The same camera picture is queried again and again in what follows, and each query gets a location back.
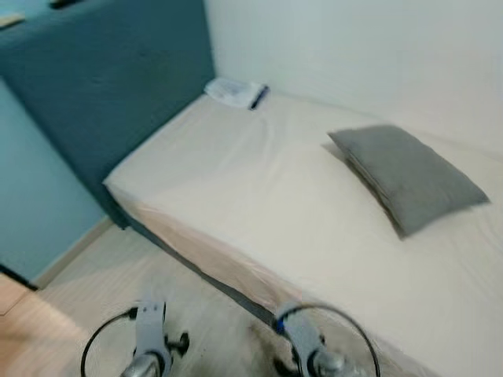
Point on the grey pillow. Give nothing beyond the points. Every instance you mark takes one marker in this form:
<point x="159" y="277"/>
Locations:
<point x="409" y="177"/>

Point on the cream mattress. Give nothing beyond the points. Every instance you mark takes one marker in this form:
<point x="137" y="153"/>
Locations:
<point x="283" y="204"/>

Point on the white packet with dark edge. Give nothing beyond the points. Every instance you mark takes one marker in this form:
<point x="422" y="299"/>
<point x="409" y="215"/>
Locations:
<point x="232" y="91"/>

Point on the small beige object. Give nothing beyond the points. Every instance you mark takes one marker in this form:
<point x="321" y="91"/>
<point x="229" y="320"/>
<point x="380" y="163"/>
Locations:
<point x="11" y="21"/>

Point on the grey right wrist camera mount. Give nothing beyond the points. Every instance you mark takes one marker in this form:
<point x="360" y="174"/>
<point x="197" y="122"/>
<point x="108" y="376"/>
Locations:
<point x="302" y="334"/>

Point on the black door frame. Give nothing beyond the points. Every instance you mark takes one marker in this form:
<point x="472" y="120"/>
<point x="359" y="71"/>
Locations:
<point x="16" y="277"/>

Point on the blue upholstered bed frame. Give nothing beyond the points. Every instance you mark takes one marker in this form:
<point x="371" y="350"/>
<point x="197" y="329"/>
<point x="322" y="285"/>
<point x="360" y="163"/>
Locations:
<point x="102" y="86"/>

